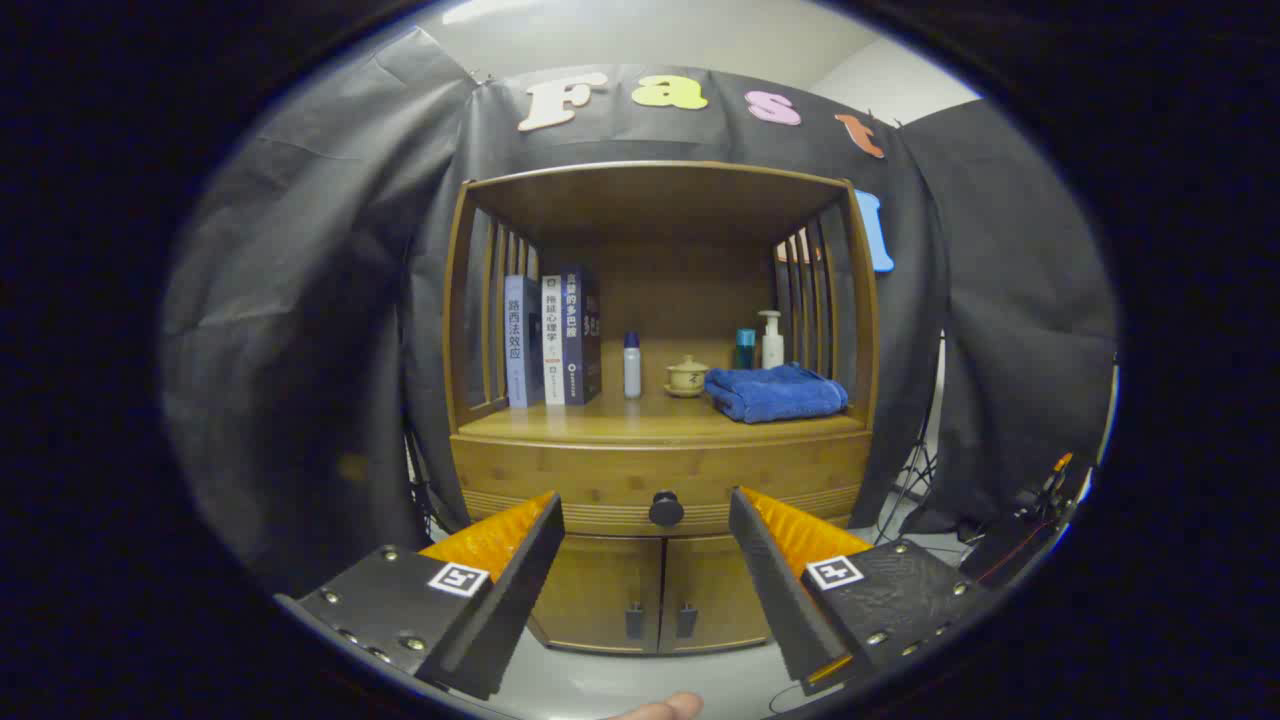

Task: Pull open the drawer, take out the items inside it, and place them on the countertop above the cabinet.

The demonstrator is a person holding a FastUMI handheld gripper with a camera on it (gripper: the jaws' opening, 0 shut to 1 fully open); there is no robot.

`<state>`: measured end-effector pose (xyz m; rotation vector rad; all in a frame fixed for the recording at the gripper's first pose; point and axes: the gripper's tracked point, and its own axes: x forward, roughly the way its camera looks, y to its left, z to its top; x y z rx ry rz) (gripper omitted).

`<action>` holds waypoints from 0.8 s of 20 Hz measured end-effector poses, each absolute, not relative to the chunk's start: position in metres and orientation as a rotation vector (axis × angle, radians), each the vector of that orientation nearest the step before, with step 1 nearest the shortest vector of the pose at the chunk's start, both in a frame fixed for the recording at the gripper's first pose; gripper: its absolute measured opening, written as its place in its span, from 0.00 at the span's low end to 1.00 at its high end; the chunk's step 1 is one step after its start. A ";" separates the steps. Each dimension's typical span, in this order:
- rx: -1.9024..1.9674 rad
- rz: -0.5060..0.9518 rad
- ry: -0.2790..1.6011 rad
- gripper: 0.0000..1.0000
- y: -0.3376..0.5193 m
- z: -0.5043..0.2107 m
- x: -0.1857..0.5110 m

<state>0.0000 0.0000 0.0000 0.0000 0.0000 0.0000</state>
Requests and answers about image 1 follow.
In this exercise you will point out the wooden cabinet door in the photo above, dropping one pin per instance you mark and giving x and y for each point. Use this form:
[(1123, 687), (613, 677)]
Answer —
[(600, 590), (710, 590)]

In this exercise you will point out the dark blue book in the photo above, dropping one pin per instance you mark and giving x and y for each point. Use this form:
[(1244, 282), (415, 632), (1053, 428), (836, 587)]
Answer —
[(582, 340)]

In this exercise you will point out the black device with orange tip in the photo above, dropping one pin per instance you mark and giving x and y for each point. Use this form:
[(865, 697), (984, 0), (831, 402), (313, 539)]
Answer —
[(1020, 540)]

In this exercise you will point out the white pump bottle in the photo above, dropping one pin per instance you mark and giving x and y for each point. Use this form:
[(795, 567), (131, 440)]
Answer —
[(772, 350)]

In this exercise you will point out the wooden cabinet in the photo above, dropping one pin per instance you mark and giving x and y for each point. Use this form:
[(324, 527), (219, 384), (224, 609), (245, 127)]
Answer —
[(660, 200)]

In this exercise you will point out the black tripod stand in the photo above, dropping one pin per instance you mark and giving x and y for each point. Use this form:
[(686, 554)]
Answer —
[(915, 470)]

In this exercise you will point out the teal bottle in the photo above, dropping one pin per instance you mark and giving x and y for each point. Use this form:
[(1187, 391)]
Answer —
[(745, 350)]

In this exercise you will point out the blue folded towel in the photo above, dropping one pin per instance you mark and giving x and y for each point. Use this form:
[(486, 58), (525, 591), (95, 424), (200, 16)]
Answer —
[(775, 395)]

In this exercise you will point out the wooden drawer with black knob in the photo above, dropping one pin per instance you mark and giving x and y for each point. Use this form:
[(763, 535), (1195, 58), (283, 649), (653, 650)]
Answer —
[(600, 470)]

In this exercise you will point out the pale blue book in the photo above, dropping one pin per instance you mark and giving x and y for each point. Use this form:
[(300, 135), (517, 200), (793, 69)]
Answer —
[(515, 345)]

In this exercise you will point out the wooden countertop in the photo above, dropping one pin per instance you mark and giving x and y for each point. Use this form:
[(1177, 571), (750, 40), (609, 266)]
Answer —
[(640, 420)]

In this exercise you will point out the white spine book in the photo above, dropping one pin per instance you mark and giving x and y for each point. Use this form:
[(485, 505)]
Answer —
[(552, 340)]

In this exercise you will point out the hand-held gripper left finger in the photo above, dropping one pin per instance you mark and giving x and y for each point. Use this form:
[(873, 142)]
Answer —
[(510, 600)]

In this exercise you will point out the white bottle with blue cap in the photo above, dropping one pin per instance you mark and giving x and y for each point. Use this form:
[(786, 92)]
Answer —
[(632, 370)]

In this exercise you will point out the beige lidded teacup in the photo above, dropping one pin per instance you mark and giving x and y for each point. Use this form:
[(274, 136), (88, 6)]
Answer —
[(687, 378)]

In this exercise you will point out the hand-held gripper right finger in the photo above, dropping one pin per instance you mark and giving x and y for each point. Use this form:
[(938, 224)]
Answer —
[(775, 590)]

